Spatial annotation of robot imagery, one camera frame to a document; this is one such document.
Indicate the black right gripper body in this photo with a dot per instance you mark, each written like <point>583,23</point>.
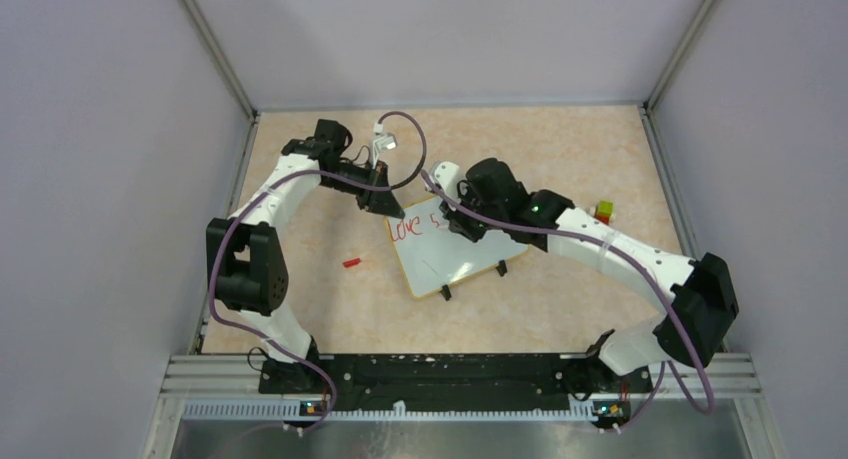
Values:
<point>472,226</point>

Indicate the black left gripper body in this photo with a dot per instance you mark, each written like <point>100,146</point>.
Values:
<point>375,176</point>

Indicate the yellow framed whiteboard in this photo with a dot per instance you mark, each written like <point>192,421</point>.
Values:
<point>433,259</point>

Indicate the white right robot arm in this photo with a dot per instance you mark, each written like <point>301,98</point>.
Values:
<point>695,299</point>

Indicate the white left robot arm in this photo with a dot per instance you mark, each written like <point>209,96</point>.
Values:
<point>245,262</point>

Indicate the red green lego car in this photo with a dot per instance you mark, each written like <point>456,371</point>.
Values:
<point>603,211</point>

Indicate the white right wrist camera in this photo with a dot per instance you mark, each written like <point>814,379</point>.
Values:
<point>445,176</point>

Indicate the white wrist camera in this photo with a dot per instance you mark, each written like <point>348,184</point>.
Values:
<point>382,141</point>
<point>445,176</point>

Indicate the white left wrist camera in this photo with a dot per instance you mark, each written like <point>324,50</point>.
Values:
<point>382,141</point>

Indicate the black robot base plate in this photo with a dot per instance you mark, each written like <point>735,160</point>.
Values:
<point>498,382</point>

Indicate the aluminium frame rail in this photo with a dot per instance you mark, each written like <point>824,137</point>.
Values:
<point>225,387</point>

